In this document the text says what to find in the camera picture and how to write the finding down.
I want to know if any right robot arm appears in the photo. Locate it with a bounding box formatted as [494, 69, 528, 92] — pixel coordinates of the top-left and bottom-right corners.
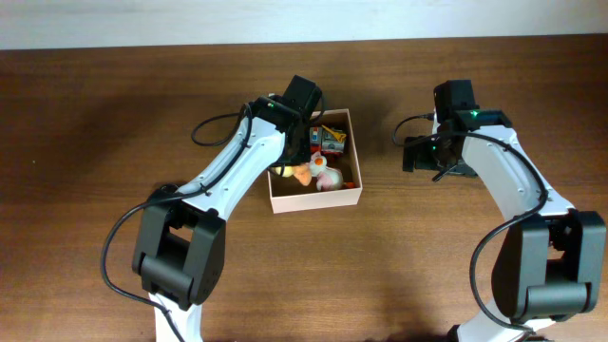
[402, 80, 607, 342]

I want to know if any yellow plush duck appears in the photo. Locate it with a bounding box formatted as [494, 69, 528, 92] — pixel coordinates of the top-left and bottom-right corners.
[270, 163, 313, 186]

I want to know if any red grey toy truck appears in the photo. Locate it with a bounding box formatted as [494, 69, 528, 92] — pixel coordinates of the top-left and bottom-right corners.
[309, 125, 348, 156]

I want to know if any right black cable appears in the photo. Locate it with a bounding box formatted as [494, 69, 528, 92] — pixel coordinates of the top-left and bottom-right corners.
[391, 113, 550, 333]

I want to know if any left black cable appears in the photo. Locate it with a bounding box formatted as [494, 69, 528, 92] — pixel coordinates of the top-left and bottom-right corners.
[99, 92, 329, 342]

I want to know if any black cable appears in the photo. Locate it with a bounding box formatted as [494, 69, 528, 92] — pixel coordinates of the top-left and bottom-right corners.
[99, 92, 329, 342]
[391, 113, 550, 333]

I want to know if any pink hat rubber duck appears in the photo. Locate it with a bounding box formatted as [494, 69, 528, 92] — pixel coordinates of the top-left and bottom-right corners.
[309, 151, 355, 192]

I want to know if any white cardboard box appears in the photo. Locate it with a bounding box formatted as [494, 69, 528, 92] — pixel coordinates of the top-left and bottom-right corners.
[267, 108, 363, 214]

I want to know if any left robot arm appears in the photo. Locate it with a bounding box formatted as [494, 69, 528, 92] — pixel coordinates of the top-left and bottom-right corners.
[132, 76, 323, 341]

